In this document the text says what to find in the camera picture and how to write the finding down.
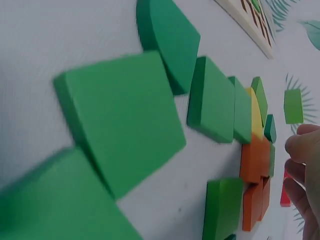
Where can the light green rectangular block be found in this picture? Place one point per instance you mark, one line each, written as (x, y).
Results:
(225, 207)

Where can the person's right hand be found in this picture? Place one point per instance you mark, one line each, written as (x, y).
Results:
(308, 175)

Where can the dark green half-round block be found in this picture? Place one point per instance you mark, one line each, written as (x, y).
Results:
(172, 37)

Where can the orange square wooden block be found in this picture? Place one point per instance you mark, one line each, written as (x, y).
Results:
(255, 157)

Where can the pale wooden puzzle board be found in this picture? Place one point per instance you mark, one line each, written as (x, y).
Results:
(252, 27)

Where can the small dark green block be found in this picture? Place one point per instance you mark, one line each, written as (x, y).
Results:
(270, 128)

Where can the light green curved block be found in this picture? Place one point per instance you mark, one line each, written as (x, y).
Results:
(260, 97)

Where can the red wooden block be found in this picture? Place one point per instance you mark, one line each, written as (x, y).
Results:
(285, 195)

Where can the light green square block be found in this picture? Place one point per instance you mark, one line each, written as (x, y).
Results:
(293, 106)

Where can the green rounded wooden block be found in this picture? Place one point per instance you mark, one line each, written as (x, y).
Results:
(213, 105)

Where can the green narrow wooden block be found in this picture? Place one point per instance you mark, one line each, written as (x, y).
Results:
(272, 160)

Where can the green thin wooden block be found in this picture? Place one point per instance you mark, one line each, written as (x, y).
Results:
(242, 115)

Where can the yellow wooden block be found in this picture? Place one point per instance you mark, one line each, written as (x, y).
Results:
(256, 117)

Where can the large green wooden block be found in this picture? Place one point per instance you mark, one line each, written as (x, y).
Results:
(57, 200)

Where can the large green square block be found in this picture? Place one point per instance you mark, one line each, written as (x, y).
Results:
(125, 117)

